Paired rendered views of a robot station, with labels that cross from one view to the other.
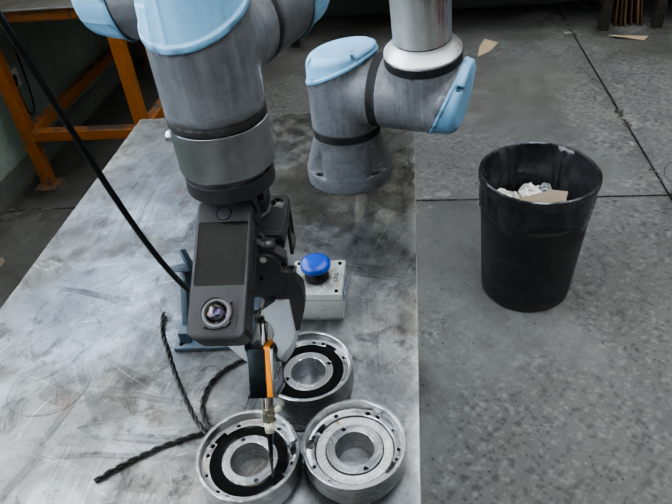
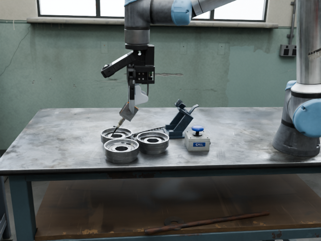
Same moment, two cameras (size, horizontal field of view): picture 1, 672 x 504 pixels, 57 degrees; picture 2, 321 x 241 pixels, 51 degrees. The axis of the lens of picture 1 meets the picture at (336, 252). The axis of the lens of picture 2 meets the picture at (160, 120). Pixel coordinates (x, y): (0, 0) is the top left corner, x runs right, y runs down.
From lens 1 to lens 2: 0.97 m
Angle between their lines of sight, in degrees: 66
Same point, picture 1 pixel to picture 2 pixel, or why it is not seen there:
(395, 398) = (150, 162)
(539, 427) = not seen: outside the picture
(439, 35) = (305, 77)
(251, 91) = (132, 20)
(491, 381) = not seen: outside the picture
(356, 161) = (283, 134)
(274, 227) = (137, 66)
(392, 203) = (276, 157)
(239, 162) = (126, 37)
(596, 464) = not seen: outside the picture
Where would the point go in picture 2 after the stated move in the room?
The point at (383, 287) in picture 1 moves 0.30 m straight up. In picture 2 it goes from (211, 158) to (219, 60)
